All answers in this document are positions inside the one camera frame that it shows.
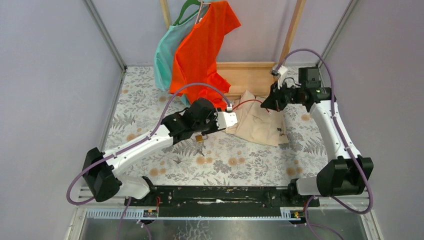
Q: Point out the floral table mat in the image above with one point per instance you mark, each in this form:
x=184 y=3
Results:
x=228 y=160

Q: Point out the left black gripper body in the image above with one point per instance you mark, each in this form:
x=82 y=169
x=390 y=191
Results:
x=208 y=126

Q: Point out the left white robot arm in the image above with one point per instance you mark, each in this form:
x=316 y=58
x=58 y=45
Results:
x=103 y=172

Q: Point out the wooden clothes rack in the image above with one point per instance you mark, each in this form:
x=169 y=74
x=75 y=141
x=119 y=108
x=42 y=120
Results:
x=254 y=76

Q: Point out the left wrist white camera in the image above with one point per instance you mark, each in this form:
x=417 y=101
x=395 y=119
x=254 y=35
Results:
x=226 y=119

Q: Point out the red tag with cord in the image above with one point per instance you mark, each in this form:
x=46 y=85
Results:
x=247 y=101

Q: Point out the beige crumpled cloth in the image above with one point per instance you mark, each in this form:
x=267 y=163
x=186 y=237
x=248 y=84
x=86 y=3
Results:
x=256 y=125

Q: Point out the pink clothes hanger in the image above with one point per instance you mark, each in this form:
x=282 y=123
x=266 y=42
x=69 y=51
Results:
x=198 y=12

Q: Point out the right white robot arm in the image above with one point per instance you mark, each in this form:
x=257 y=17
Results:
x=347 y=170

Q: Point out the brass padlock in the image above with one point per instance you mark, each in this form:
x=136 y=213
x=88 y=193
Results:
x=201 y=138

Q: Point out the orange t-shirt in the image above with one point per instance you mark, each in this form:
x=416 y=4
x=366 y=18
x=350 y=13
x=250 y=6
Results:
x=195 y=60

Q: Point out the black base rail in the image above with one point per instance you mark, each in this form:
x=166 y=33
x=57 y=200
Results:
x=224 y=202

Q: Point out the green clothes hanger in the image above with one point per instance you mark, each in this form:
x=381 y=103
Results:
x=184 y=7

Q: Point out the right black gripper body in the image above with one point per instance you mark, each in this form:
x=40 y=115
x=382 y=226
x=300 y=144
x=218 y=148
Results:
x=292 y=95

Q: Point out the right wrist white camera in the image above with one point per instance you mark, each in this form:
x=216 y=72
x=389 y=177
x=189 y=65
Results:
x=280 y=73

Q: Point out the teal t-shirt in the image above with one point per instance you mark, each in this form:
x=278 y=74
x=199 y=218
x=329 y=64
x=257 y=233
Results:
x=167 y=47

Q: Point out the wrist white camera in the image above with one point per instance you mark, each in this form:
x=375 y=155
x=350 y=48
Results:
x=226 y=119
x=280 y=73

